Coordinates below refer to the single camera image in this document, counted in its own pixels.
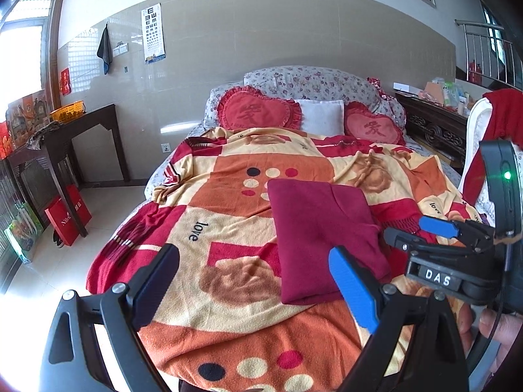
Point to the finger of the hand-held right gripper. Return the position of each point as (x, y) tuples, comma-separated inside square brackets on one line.
[(437, 226), (404, 241)]

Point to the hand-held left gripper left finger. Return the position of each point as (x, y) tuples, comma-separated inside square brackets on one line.
[(153, 290)]

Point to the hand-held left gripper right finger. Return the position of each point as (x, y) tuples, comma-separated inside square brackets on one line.
[(355, 290)]

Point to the maroon fleece sweater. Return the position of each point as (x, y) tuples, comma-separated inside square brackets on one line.
[(318, 232)]

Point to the person's right hand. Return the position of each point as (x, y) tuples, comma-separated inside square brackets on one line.
[(504, 330)]

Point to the white chair with red cloth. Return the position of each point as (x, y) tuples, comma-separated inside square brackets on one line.
[(506, 118)]

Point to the red gift bag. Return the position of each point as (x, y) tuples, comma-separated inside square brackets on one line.
[(67, 216)]

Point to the red heart-shaped ruffled pillow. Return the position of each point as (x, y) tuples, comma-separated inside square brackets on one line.
[(374, 126), (253, 112)]

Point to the red orange printed blanket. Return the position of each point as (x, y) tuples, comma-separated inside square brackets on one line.
[(229, 196)]

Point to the cardboard box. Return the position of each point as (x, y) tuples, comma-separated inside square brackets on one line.
[(434, 92)]

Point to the white flat box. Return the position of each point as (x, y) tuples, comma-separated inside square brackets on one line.
[(408, 88)]

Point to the green printed bag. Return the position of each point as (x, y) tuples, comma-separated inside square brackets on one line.
[(22, 228)]

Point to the white pillow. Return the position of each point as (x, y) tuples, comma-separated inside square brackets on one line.
[(322, 116)]

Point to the red fire extinguisher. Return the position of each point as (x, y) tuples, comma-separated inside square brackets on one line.
[(475, 71)]

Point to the metal stair railing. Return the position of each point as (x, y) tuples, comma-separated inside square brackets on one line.
[(470, 49)]

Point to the dark wooden console table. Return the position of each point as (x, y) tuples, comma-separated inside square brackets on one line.
[(98, 116)]

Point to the floral bolster pillow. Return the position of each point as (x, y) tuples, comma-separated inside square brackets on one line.
[(310, 81)]

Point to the patterned cloth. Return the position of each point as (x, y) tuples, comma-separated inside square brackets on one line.
[(43, 134)]

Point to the yellow plastic basket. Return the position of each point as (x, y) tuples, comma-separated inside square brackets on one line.
[(67, 112)]

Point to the printed gift box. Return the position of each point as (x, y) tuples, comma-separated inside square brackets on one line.
[(28, 116)]

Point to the dark hanging towel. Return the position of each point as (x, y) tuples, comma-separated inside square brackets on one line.
[(104, 49)]

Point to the eye chart poster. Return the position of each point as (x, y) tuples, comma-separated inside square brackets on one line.
[(153, 32)]

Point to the window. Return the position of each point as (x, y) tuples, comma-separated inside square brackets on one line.
[(24, 49)]

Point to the wall socket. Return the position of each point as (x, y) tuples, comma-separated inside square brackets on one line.
[(166, 147)]

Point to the red paper wall decoration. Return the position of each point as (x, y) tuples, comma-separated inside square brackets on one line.
[(65, 81)]

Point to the wall switch panel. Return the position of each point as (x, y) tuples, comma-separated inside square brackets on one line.
[(121, 49)]

